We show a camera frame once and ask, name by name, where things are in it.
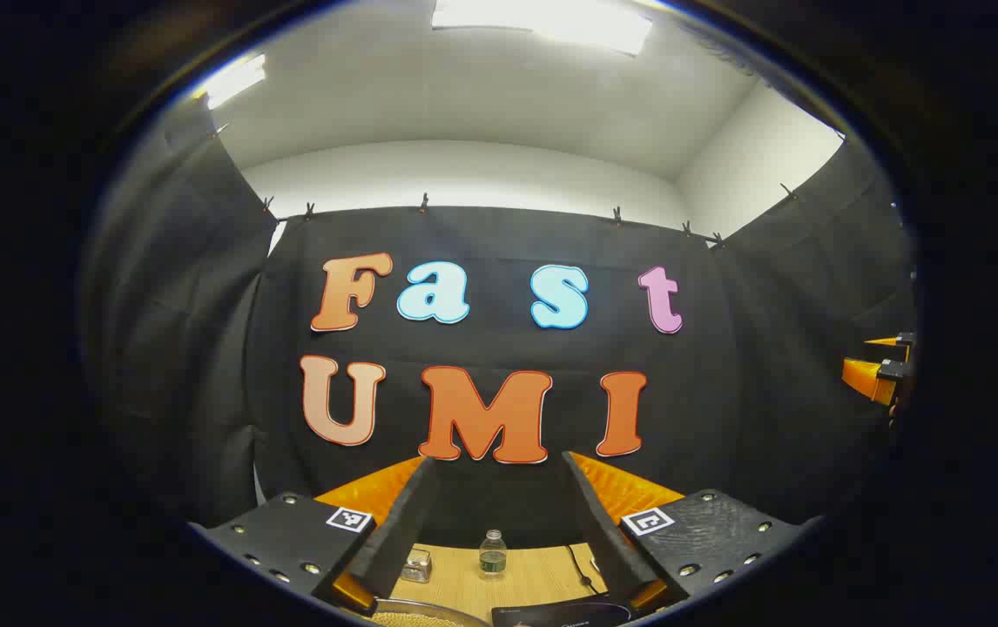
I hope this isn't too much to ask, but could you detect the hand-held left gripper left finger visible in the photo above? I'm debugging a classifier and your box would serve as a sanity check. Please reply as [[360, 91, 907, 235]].
[[190, 455, 441, 617]]

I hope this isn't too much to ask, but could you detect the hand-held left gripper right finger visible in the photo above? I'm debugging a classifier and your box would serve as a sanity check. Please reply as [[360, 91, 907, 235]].
[[562, 451, 822, 615]]

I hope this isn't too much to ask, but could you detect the stainless steel pot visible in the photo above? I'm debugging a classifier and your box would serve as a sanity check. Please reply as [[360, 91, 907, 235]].
[[368, 599, 491, 627]]

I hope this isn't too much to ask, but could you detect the black induction cooktop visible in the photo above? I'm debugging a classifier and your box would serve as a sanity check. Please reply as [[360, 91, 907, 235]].
[[492, 599, 635, 627]]

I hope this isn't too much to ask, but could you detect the clear plastic water bottle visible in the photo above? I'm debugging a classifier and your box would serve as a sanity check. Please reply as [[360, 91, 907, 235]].
[[479, 529, 509, 581]]

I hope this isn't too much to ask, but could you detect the black backdrop cloth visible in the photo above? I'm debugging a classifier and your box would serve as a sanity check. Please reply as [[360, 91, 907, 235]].
[[81, 96, 918, 551]]

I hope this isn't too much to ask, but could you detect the row of black cloth clips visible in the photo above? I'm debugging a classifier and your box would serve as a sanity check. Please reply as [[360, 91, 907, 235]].
[[260, 183, 800, 249]]

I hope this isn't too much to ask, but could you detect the large ceiling light panel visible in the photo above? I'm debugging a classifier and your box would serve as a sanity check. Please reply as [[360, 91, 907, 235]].
[[431, 0, 654, 56]]

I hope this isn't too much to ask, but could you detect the small ceiling light panel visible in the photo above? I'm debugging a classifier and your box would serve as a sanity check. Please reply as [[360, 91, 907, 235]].
[[194, 54, 266, 110]]

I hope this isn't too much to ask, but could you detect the black cooktop power cable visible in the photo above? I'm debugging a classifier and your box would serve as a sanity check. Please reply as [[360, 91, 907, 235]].
[[567, 544, 604, 597]]

